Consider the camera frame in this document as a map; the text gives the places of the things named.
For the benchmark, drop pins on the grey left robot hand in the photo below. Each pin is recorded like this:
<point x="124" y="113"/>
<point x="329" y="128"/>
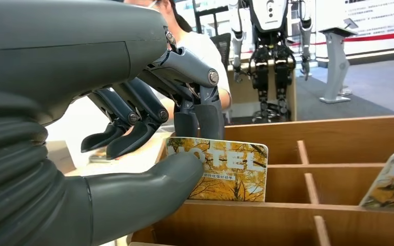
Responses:
<point x="64" y="51"/>

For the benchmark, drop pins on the yellow hotel room key card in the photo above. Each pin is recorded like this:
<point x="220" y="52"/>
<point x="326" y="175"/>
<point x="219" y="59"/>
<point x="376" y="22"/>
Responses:
<point x="390" y="183"/>
<point x="231" y="176"/>

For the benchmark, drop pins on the guest person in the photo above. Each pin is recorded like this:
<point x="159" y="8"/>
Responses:
<point x="203" y="51"/>

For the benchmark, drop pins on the small brown cardboard box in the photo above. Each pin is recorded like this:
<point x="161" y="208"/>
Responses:
<point x="59" y="156"/>

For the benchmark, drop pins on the black office chair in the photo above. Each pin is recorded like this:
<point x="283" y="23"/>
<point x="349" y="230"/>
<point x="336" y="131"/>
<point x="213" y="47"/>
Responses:
<point x="222" y="47"/>

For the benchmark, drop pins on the background humanoid robot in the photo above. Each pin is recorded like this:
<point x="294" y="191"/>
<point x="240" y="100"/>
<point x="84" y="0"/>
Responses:
<point x="270" y="13"/>

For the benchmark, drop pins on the grey kiosk stand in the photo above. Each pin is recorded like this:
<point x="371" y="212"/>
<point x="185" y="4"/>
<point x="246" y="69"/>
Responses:
<point x="336" y="64"/>

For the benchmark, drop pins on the wooden compartment organizer box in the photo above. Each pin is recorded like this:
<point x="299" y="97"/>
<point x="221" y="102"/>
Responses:
<point x="336" y="142"/>

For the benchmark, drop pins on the red barrier belt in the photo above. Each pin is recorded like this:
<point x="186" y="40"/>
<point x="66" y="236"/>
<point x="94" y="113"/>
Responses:
<point x="387" y="35"/>

